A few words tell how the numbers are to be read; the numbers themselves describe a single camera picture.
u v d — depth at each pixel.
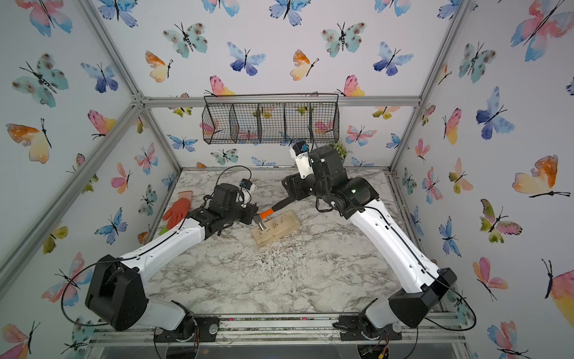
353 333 0.73
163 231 0.98
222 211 0.64
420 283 0.39
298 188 0.58
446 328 0.44
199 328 0.73
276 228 0.94
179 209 1.03
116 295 0.42
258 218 0.82
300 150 0.56
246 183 0.74
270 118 0.98
